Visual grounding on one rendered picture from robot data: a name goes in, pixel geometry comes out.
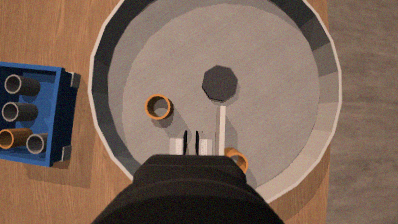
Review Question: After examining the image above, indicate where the blue crate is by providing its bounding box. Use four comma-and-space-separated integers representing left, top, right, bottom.
0, 62, 81, 167

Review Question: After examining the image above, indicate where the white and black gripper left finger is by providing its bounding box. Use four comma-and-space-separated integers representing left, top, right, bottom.
170, 130, 187, 155

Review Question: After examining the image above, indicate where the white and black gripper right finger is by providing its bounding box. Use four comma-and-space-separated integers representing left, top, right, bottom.
196, 131, 213, 155

